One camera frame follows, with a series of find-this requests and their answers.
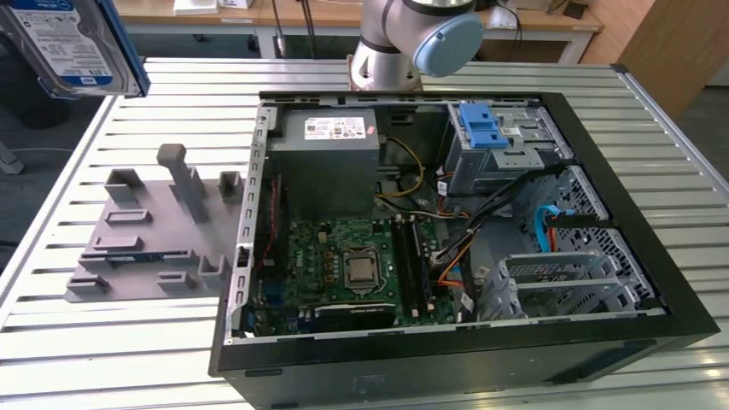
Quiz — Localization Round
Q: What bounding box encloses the blue data wire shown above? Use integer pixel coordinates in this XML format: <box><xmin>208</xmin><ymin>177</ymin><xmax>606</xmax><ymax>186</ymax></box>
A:
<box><xmin>534</xmin><ymin>205</ymin><xmax>562</xmax><ymax>257</ymax></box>

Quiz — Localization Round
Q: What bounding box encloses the hard disk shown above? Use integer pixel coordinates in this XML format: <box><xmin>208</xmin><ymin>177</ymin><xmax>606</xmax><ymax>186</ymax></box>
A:
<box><xmin>0</xmin><ymin>0</ymin><xmax>151</xmax><ymax>100</ymax></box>

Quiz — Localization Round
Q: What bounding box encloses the metal disk bay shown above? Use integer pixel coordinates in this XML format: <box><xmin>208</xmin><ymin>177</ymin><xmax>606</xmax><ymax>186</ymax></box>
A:
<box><xmin>477</xmin><ymin>251</ymin><xmax>656</xmax><ymax>321</ymax></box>

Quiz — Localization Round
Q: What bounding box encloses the grey power supply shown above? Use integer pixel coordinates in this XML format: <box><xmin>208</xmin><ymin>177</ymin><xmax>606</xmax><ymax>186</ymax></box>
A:
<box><xmin>266</xmin><ymin>108</ymin><xmax>381</xmax><ymax>219</ymax></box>

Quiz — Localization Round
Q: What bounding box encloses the CPU socket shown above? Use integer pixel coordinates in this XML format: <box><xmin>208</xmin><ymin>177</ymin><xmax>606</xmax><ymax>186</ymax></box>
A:
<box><xmin>340</xmin><ymin>245</ymin><xmax>386</xmax><ymax>296</ymax></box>

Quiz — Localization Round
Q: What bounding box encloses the green motherboard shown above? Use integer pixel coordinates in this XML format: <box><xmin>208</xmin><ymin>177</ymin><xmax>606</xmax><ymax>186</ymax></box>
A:
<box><xmin>249</xmin><ymin>215</ymin><xmax>462</xmax><ymax>337</ymax></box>

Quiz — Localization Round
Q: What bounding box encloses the silver CPU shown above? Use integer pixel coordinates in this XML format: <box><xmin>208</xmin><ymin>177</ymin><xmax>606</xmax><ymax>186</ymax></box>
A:
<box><xmin>344</xmin><ymin>255</ymin><xmax>378</xmax><ymax>286</ymax></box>

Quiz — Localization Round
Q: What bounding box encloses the black RAM slot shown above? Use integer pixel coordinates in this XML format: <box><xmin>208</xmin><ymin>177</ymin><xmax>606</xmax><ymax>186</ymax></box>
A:
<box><xmin>393</xmin><ymin>216</ymin><xmax>424</xmax><ymax>315</ymax></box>

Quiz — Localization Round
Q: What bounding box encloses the black graphics card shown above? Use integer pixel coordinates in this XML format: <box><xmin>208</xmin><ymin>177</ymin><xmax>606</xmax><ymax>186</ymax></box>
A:
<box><xmin>310</xmin><ymin>302</ymin><xmax>397</xmax><ymax>332</ymax></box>

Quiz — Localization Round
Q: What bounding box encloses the blue drive latch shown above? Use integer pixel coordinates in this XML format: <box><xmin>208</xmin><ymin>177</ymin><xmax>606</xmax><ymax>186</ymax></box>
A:
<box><xmin>458</xmin><ymin>103</ymin><xmax>509</xmax><ymax>149</ymax></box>

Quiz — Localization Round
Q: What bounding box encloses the metal optical drive cage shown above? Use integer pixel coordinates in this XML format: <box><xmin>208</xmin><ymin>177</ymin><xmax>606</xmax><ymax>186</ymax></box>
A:
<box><xmin>442</xmin><ymin>102</ymin><xmax>574</xmax><ymax>197</ymax></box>

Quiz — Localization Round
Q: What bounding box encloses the grey parts rack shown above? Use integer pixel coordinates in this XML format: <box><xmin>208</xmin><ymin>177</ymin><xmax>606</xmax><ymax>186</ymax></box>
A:
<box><xmin>65</xmin><ymin>143</ymin><xmax>246</xmax><ymax>304</ymax></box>

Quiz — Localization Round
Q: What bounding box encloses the black open PC case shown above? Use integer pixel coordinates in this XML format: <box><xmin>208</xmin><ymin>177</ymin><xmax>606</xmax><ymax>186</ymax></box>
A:
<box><xmin>208</xmin><ymin>90</ymin><xmax>722</xmax><ymax>410</ymax></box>

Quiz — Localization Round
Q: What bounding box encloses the wooden desk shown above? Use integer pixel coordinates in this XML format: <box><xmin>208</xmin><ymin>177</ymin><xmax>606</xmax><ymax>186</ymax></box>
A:
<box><xmin>116</xmin><ymin>0</ymin><xmax>605</xmax><ymax>65</ymax></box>

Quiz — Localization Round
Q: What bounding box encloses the grey stand foot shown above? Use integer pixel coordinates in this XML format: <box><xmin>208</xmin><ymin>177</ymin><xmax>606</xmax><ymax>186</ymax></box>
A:
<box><xmin>0</xmin><ymin>140</ymin><xmax>25</xmax><ymax>175</ymax></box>

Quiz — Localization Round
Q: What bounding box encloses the black bin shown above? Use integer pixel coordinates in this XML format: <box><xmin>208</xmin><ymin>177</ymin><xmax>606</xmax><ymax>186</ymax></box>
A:
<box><xmin>0</xmin><ymin>25</ymin><xmax>65</xmax><ymax>129</ymax></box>

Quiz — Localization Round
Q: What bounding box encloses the yellow wire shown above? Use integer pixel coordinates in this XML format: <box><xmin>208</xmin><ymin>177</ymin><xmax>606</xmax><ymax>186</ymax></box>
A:
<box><xmin>374</xmin><ymin>136</ymin><xmax>426</xmax><ymax>200</ymax></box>

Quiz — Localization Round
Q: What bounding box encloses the red wire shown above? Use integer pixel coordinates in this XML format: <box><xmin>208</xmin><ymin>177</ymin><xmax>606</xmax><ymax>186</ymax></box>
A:
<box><xmin>264</xmin><ymin>174</ymin><xmax>284</xmax><ymax>266</ymax></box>

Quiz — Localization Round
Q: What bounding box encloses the black wire bundle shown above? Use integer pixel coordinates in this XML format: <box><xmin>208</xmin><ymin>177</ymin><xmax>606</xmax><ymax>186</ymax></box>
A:
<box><xmin>434</xmin><ymin>166</ymin><xmax>565</xmax><ymax>261</ymax></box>

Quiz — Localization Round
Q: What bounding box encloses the orange wire bundle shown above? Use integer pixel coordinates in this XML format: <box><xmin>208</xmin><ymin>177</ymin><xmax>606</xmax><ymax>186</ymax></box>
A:
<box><xmin>437</xmin><ymin>262</ymin><xmax>466</xmax><ymax>288</ymax></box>

